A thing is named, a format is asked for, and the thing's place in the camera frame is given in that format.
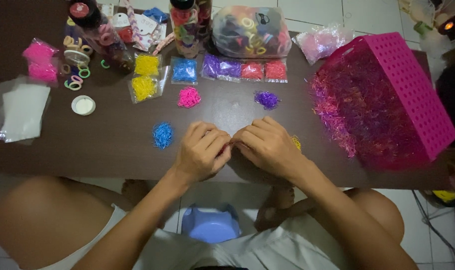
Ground large clear bag of scrunchies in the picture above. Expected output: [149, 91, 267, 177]
[211, 5, 293, 59]

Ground small red rubber bands bunch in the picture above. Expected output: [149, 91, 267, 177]
[220, 139, 236, 156]

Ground small bag of yellow bands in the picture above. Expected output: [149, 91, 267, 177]
[134, 53, 161, 77]

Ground person's left leg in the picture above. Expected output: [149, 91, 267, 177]
[0, 176, 134, 270]

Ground bag of red bands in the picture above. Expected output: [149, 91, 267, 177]
[240, 60, 265, 82]
[264, 59, 288, 83]

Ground clutter with glowing lamp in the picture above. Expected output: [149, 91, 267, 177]
[398, 0, 455, 57]

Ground stack of empty clear bags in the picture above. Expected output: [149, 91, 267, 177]
[0, 75, 52, 145]

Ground purple rubber bands pile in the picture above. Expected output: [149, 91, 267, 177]
[254, 91, 281, 110]

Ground bag of pink bands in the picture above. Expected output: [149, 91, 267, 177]
[22, 38, 59, 65]
[27, 60, 59, 84]

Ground crumpled clear bag, pale pink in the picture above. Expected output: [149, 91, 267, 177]
[293, 24, 354, 65]

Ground bag of purple bands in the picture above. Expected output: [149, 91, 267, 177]
[216, 59, 243, 83]
[201, 53, 221, 80]

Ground person's right hand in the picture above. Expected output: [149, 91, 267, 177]
[231, 116, 310, 185]

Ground cluster of loose hair ties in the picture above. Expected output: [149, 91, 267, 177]
[60, 35, 112, 92]

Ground black cable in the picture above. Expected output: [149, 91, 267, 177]
[411, 189, 455, 265]

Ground blue rubber bands pile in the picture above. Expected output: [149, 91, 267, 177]
[152, 121, 175, 149]

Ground heap of mixed rubber bands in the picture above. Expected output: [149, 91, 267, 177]
[309, 52, 432, 170]

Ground white round lid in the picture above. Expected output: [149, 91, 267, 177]
[71, 95, 97, 116]

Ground person's leg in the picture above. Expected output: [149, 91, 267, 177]
[295, 187, 405, 245]
[0, 176, 134, 270]

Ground pink braided headband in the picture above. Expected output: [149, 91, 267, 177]
[123, 0, 175, 56]

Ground blue plastic stool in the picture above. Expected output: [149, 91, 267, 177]
[181, 203, 241, 244]

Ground bag of blue bands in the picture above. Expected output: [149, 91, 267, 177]
[170, 56, 198, 85]

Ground person's right foot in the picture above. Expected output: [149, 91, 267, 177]
[254, 185, 307, 233]

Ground pink rubber bands pile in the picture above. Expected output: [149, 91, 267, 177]
[177, 86, 202, 109]

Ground white cards of hair accessories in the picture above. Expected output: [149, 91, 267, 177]
[100, 3, 169, 52]

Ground yellow object in bowl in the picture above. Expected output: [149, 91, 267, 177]
[422, 161, 455, 209]

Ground person's right leg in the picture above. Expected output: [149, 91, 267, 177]
[295, 187, 405, 245]

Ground person's white shorts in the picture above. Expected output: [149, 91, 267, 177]
[19, 204, 350, 270]

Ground person's left hand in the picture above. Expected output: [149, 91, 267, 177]
[174, 121, 233, 184]

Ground pink perforated plastic basket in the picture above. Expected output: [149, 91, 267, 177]
[317, 32, 455, 163]

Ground red-lidded bottle of hair ties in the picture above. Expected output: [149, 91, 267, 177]
[67, 0, 135, 73]

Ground black-lidded bottle of hair ties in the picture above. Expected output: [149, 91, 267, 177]
[169, 0, 213, 59]

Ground blue scrunchie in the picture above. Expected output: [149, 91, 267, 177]
[143, 7, 169, 24]

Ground large bag of yellow bands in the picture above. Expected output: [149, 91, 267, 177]
[128, 67, 170, 104]

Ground open clear plastic jar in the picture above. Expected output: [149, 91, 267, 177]
[63, 49, 91, 68]

